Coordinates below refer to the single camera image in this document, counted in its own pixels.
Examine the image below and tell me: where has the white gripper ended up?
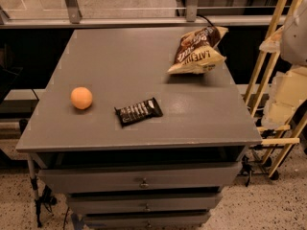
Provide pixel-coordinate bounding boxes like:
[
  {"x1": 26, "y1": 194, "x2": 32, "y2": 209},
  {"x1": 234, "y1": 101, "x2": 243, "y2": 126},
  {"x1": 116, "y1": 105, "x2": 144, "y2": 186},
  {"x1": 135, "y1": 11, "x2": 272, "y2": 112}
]
[{"x1": 261, "y1": 65, "x2": 307, "y2": 129}]

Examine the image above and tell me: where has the brown chip bag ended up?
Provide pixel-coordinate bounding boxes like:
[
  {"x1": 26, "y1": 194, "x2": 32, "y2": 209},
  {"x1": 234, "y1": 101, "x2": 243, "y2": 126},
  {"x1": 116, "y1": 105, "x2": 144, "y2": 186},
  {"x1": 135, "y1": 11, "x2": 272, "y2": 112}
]
[{"x1": 168, "y1": 26, "x2": 228, "y2": 75}]

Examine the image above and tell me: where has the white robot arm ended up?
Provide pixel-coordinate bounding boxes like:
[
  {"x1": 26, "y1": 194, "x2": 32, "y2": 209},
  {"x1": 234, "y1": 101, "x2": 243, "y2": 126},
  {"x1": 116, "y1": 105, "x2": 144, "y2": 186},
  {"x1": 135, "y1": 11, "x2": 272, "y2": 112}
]
[{"x1": 259, "y1": 0, "x2": 307, "y2": 129}]

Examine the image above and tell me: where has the yellow wooden rack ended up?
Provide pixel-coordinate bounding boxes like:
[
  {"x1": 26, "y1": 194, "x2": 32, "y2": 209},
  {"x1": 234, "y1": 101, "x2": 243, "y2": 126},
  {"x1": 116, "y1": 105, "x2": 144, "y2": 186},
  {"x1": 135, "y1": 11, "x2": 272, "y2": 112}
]
[{"x1": 244, "y1": 0, "x2": 307, "y2": 180}]

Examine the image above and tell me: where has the top grey drawer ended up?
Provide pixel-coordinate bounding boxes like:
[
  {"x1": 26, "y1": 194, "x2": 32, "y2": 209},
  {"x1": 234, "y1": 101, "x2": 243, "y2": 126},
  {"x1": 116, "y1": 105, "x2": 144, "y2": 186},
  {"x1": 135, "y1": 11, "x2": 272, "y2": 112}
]
[{"x1": 38, "y1": 162, "x2": 241, "y2": 194}]

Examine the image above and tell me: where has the grey drawer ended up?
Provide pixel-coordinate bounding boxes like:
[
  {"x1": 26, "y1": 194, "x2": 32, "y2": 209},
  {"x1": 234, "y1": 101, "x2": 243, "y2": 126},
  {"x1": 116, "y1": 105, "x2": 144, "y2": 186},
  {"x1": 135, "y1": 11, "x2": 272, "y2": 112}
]
[
  {"x1": 67, "y1": 193, "x2": 222, "y2": 215},
  {"x1": 38, "y1": 162, "x2": 241, "y2": 194},
  {"x1": 83, "y1": 212, "x2": 210, "y2": 229}
]

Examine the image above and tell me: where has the black candy bar wrapper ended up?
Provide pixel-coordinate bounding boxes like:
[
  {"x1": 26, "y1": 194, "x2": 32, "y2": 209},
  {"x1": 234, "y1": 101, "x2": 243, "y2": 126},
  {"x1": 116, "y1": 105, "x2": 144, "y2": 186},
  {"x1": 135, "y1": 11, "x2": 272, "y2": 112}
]
[{"x1": 115, "y1": 98, "x2": 163, "y2": 127}]

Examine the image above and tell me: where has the grey drawer cabinet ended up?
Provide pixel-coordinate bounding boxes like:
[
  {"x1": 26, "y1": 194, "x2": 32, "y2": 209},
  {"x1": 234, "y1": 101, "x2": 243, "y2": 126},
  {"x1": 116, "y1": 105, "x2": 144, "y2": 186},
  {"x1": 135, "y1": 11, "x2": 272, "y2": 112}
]
[{"x1": 17, "y1": 27, "x2": 261, "y2": 219}]

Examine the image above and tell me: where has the middle grey drawer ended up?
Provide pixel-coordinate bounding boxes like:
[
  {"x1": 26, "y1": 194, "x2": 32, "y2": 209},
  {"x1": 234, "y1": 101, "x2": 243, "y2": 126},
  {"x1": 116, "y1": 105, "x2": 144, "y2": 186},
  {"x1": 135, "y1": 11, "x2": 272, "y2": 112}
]
[{"x1": 67, "y1": 193, "x2": 222, "y2": 215}]

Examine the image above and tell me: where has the orange ball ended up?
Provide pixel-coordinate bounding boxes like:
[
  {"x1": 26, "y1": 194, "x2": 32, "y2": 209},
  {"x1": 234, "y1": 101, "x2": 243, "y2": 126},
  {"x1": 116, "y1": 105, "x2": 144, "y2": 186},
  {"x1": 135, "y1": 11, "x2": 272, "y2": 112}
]
[{"x1": 70, "y1": 87, "x2": 93, "y2": 110}]

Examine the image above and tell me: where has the bottom grey drawer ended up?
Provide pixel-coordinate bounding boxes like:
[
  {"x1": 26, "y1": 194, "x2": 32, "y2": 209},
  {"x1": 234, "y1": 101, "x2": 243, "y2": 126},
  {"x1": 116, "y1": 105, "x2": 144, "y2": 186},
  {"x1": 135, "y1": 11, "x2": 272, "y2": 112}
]
[{"x1": 83, "y1": 212, "x2": 210, "y2": 229}]

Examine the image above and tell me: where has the metal tripod leg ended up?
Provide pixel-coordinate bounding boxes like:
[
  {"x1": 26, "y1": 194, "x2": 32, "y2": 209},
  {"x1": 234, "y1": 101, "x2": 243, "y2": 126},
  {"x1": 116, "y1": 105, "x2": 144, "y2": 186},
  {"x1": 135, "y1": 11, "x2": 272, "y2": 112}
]
[{"x1": 27, "y1": 154, "x2": 42, "y2": 228}]

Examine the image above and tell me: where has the black cable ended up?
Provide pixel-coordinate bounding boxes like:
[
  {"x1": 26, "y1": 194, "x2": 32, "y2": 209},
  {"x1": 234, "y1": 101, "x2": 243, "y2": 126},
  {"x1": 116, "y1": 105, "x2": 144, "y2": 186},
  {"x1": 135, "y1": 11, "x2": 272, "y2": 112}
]
[{"x1": 196, "y1": 13, "x2": 216, "y2": 28}]

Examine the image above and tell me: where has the metal railing frame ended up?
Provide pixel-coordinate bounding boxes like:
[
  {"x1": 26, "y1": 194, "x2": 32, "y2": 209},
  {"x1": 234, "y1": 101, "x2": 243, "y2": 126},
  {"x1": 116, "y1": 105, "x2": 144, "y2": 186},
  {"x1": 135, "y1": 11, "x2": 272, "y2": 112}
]
[{"x1": 0, "y1": 0, "x2": 277, "y2": 28}]

